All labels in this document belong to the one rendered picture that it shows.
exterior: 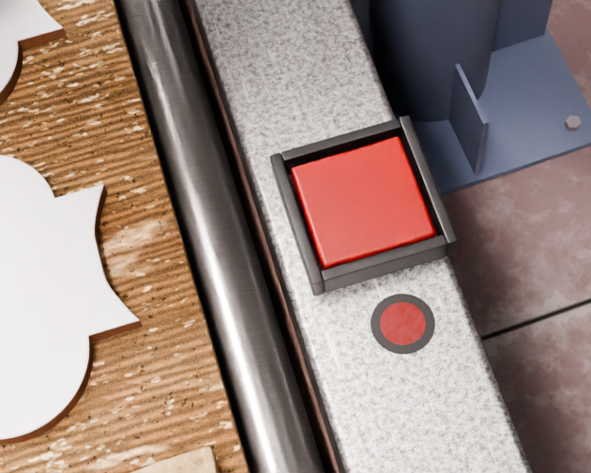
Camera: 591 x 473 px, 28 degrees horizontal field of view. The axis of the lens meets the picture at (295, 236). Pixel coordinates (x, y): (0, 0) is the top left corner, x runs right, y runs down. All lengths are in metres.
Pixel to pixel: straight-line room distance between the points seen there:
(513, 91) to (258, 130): 1.11
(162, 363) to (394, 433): 0.11
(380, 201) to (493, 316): 0.99
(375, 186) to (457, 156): 1.06
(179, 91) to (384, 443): 0.22
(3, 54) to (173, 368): 0.20
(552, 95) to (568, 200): 0.16
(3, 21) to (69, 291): 0.17
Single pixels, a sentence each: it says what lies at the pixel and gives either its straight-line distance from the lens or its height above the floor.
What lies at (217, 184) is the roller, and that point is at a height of 0.92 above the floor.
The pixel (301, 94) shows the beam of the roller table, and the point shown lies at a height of 0.92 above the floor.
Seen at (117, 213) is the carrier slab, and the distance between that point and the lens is 0.60.
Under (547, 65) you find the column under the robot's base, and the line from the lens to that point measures 1.75.
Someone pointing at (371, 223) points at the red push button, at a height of 0.93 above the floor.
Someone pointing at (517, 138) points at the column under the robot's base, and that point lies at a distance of 1.68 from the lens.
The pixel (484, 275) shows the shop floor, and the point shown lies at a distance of 1.59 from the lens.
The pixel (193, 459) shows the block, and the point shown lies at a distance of 0.52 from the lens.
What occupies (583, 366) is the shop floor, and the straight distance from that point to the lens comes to 1.57.
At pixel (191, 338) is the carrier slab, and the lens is 0.57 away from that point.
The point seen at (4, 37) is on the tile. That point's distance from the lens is 0.66.
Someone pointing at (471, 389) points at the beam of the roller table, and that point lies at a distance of 0.58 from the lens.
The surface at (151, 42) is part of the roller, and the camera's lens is 0.67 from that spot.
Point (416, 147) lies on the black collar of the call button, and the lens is 0.61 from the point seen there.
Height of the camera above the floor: 1.46
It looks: 65 degrees down
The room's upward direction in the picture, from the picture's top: 8 degrees counter-clockwise
